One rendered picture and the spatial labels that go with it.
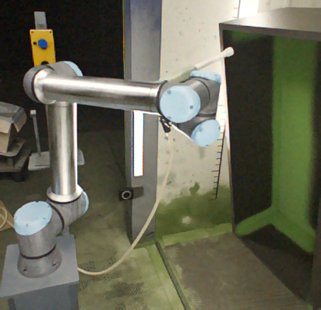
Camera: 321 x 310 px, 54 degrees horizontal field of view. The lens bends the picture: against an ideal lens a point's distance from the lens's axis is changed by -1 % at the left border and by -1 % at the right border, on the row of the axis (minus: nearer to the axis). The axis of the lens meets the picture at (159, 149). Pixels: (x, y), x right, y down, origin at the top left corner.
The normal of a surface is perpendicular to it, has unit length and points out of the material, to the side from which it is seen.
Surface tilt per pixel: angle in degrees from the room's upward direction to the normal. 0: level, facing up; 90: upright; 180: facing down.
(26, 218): 5
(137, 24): 90
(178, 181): 90
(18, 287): 0
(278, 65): 90
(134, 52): 90
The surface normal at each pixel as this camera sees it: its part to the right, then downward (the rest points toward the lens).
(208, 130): 0.42, 0.49
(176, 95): -0.40, 0.36
